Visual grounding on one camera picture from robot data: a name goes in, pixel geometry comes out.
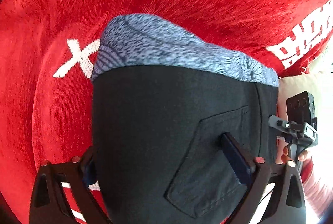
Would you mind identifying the black pants patterned waistband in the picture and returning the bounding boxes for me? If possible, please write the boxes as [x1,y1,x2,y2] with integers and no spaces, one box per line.
[91,14,279,223]

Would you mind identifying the person's right hand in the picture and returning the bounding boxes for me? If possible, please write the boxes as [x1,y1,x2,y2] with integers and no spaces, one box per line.
[280,145,312,166]

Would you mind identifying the red blanket white characters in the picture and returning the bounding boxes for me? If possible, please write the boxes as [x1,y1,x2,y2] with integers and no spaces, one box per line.
[1,0,332,223]

